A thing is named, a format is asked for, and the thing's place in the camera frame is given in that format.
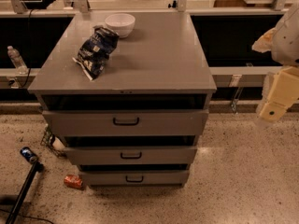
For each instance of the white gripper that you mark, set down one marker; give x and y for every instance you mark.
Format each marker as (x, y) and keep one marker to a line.
(288, 46)

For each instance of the grey top drawer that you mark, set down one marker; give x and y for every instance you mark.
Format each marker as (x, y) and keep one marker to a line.
(126, 123)

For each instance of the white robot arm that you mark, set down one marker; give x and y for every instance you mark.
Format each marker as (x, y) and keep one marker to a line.
(285, 48)

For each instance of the grey drawer cabinet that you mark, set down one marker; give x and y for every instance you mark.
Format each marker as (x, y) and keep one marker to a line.
(159, 66)

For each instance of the grey bottom drawer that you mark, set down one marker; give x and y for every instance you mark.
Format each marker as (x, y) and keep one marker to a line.
(122, 178)

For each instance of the white bowl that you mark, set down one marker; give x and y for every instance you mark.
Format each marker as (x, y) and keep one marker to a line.
(122, 23)

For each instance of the blue crumpled chip bag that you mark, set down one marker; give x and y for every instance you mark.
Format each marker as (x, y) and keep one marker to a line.
(95, 51)

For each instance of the black pole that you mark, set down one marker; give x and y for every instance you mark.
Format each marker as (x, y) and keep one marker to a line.
(36, 167)

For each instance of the clear plastic water bottle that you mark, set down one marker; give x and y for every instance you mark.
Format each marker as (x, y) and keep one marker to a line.
(17, 60)

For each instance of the blue soda can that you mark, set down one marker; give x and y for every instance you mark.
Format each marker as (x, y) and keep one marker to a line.
(29, 155)

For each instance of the wire basket with white object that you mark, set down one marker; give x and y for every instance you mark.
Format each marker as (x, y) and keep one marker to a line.
(52, 143)

